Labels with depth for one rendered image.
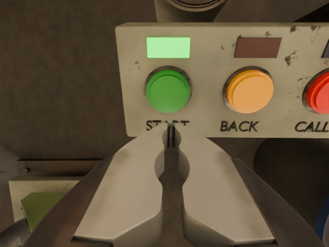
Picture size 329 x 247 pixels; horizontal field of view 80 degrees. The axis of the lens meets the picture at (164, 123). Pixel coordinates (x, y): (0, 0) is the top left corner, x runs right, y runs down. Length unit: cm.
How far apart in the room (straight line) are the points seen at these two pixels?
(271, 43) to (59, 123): 83
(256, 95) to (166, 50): 9
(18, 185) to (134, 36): 82
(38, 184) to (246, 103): 80
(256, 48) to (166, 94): 8
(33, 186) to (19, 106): 33
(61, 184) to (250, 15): 93
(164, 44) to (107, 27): 68
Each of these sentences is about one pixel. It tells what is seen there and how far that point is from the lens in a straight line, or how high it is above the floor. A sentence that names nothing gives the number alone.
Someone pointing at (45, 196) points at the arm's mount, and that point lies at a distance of 86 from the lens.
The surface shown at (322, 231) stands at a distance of 58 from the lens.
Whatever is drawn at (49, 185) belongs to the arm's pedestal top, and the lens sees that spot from 87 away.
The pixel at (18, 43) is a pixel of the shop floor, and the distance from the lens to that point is 99.
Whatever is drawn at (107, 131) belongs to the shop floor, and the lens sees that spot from 84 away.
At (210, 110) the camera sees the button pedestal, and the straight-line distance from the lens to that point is 20.
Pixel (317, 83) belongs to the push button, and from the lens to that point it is 22.
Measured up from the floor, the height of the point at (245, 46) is 62.
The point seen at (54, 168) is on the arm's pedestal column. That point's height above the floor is 2.
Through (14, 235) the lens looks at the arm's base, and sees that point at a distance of 76.
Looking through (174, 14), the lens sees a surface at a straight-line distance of 32.
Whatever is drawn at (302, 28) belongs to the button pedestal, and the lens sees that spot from 21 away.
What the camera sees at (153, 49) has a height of 61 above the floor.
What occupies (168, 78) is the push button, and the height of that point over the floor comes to 62.
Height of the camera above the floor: 79
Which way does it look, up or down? 80 degrees down
